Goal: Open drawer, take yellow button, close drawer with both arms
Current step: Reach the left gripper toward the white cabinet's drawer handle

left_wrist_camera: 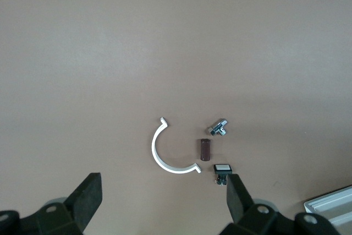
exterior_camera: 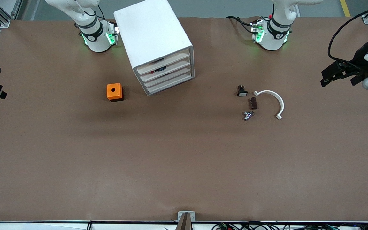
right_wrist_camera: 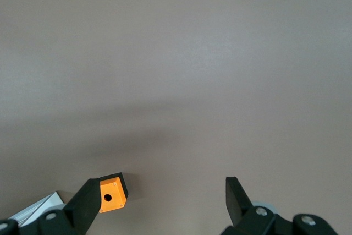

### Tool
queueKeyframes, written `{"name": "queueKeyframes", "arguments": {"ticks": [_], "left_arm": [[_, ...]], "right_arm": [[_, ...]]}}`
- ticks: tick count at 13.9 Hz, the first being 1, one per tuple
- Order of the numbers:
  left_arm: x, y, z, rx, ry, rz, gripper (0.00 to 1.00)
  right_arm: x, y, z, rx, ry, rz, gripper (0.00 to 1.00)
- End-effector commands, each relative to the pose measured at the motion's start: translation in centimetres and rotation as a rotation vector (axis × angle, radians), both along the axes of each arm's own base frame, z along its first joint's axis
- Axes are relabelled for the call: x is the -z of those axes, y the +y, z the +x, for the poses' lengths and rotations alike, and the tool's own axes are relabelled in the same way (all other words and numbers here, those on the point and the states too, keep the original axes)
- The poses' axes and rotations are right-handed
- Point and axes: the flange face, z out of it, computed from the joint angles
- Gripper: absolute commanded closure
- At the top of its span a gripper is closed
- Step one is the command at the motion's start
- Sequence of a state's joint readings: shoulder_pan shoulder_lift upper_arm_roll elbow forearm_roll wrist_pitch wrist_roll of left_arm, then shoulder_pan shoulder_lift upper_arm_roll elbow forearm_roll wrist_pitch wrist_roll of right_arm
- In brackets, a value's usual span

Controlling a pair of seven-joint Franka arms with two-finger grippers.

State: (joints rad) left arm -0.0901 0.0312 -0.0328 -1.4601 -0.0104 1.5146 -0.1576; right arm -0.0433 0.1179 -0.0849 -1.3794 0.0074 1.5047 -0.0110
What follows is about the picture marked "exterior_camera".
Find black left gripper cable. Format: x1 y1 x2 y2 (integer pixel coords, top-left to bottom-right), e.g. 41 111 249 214
327 0 368 62

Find white curved plastic bracket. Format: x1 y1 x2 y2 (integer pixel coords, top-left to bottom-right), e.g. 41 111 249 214
253 90 285 120

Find black left arm base cable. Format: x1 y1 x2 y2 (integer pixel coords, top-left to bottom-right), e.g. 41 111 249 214
226 15 255 33

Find black arm base cable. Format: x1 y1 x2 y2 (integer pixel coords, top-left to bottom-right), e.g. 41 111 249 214
96 4 118 27
226 15 255 33

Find orange button enclosure box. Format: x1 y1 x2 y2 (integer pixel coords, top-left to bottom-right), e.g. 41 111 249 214
106 83 124 102

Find black right arm base cable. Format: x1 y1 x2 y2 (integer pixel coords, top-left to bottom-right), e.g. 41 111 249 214
96 4 118 27

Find black cable bundle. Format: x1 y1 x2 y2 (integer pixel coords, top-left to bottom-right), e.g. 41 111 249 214
211 221 368 230

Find grey metal bracket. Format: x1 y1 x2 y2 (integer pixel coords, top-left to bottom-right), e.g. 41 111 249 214
177 211 196 222

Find brown tapered post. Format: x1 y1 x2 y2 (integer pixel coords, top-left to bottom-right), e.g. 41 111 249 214
175 213 192 230

